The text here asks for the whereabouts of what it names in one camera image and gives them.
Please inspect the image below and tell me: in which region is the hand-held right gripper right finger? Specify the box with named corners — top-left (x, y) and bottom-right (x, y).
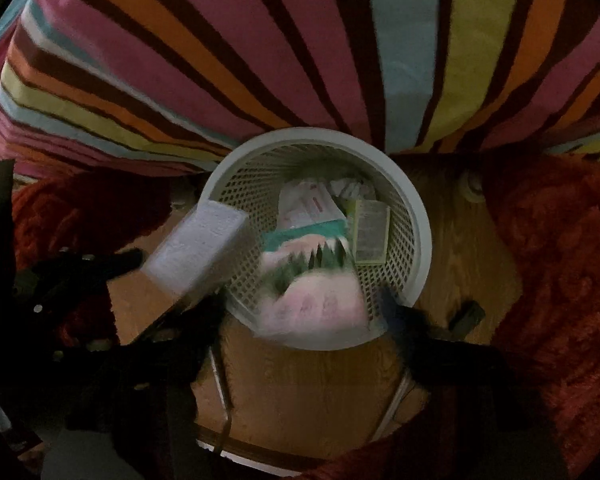
top-left (376, 286), bottom-right (572, 480)

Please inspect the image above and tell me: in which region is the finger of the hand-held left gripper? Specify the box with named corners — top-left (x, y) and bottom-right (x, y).
top-left (19, 247), bottom-right (144, 302)

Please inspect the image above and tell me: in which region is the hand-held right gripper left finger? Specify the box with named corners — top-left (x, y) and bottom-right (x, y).
top-left (94, 294), bottom-right (229, 480)

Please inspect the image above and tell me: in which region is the grey white box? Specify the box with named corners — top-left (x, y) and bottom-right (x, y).
top-left (144, 199), bottom-right (257, 303)

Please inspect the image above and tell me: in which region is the white mesh waste basket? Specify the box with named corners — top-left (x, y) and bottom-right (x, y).
top-left (196, 127), bottom-right (433, 352)

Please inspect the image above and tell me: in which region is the light green box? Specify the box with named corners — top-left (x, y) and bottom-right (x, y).
top-left (346, 198), bottom-right (392, 267)

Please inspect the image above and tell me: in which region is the white plastic package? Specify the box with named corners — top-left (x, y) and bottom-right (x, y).
top-left (276, 179), bottom-right (347, 232)

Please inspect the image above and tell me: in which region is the large white paper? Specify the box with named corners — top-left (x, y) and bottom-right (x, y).
top-left (329, 176), bottom-right (377, 202)

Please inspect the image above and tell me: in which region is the small black object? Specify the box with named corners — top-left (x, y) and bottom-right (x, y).
top-left (448, 299), bottom-right (487, 337)

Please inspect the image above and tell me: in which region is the red fluffy cloth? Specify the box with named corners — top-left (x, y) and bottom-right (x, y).
top-left (11, 167), bottom-right (173, 346)
top-left (300, 154), bottom-right (600, 480)

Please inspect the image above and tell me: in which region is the black cable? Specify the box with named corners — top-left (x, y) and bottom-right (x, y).
top-left (209, 340), bottom-right (237, 453)

